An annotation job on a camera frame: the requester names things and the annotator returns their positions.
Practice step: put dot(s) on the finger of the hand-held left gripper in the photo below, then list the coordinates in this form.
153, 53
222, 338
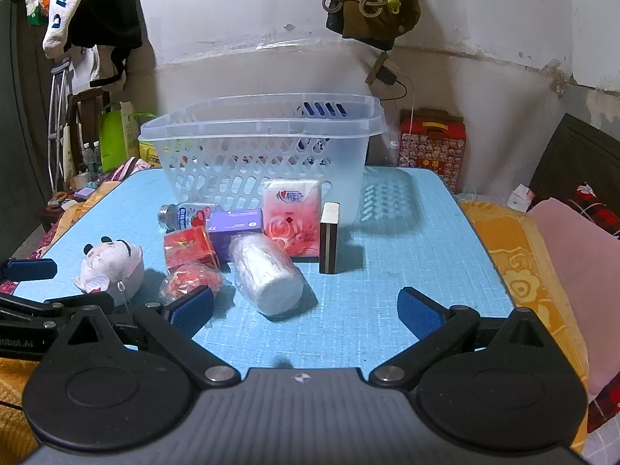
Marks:
30, 269
34, 309

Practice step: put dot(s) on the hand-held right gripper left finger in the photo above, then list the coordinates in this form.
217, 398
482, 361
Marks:
191, 310

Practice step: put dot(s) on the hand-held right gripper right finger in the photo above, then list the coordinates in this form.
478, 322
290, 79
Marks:
420, 312

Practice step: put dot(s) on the red candy bag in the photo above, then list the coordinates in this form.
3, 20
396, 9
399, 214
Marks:
186, 278

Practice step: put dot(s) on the panda plush toy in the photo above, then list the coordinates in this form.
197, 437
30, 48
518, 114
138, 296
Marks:
109, 266

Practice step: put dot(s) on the plastic white roll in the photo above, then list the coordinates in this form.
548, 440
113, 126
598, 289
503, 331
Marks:
266, 276

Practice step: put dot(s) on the strawberry label glass bottle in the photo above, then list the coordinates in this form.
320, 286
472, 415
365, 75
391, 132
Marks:
186, 217

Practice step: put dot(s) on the purple box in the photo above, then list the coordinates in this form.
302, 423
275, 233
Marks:
235, 223

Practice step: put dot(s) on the black and white box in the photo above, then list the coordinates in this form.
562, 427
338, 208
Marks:
329, 242

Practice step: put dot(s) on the pink rose tissue pack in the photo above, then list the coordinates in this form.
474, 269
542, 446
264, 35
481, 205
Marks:
293, 223

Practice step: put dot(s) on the translucent plastic basket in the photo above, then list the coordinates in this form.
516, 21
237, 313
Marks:
271, 126

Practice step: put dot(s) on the small purple block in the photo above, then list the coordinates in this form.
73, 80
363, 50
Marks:
81, 192

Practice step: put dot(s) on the orange patterned blanket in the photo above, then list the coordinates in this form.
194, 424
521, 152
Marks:
523, 261

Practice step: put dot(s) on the plastic water bottle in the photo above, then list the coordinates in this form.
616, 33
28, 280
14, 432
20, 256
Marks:
97, 154
86, 155

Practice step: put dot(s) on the small white box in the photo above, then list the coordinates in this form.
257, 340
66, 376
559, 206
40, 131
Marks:
520, 198

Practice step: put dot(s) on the green shopping bag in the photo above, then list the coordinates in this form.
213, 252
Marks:
112, 140

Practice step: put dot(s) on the yellow green tin box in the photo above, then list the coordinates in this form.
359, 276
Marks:
147, 155

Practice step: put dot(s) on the red gift box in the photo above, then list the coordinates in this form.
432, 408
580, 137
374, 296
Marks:
431, 150

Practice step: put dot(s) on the metal crutch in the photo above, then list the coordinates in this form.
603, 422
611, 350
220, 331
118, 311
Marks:
54, 106

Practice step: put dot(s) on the pink blanket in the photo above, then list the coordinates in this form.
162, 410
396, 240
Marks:
581, 276

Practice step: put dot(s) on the wooden chair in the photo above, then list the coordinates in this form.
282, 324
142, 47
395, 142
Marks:
77, 106

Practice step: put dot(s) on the red plaid cloth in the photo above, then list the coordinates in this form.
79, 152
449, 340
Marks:
596, 208

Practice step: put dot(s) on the dark wooden headboard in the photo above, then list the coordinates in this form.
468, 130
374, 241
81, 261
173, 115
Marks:
576, 155

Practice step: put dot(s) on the white cloth with blue letters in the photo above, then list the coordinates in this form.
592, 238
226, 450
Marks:
63, 14

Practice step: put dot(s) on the black hanging jacket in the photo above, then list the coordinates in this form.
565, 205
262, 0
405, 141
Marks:
106, 19

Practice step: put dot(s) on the olive hanging bag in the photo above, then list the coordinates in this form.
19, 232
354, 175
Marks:
373, 26

